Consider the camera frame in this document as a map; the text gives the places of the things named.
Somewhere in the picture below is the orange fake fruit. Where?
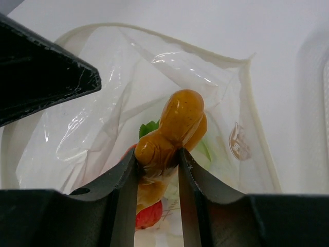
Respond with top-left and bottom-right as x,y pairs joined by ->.
134,89 -> 207,213

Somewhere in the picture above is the green fake cabbage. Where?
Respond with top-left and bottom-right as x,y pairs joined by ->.
164,138 -> 213,201

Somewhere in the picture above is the white perforated plastic basket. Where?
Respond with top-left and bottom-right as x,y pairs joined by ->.
296,26 -> 328,194

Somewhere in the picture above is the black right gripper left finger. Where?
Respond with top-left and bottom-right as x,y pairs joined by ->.
1,151 -> 137,246

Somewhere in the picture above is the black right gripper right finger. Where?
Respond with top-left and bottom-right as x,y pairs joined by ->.
179,149 -> 328,246

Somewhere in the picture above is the fake carrot with green leaves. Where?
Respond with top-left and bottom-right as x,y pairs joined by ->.
139,120 -> 159,139

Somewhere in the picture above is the clear zip top bag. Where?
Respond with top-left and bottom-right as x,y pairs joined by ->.
16,23 -> 281,193

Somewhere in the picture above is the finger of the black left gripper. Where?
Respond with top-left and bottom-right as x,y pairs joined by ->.
1,15 -> 101,126

